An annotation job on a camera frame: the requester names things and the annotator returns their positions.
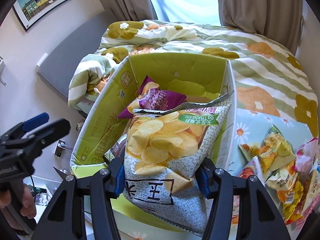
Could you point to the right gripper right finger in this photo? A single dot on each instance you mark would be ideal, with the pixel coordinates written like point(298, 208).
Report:
point(258, 216)

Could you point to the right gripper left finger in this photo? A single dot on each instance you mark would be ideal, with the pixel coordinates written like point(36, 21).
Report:
point(64, 217)

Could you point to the grey potato chips bag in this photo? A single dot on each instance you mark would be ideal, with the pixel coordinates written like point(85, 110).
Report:
point(162, 151)

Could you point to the person's left hand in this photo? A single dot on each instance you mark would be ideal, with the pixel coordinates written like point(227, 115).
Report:
point(28, 206)

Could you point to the pale yellow snack bag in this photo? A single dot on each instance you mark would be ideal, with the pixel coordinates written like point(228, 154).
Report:
point(274, 152)

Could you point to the pink marshmallow bag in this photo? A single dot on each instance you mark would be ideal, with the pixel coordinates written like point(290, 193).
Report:
point(305, 156)

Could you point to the grey headboard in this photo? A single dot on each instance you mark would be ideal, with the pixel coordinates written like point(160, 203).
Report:
point(59, 66)

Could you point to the floral striped duvet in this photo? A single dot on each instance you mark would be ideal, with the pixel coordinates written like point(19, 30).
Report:
point(269, 79)

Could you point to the purple snack bag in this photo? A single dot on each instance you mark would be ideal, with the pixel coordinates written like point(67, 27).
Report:
point(151, 97)

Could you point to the green cardboard box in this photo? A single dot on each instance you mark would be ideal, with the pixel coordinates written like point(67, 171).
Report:
point(201, 78)

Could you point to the beige right curtain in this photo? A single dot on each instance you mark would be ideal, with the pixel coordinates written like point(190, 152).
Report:
point(279, 20)

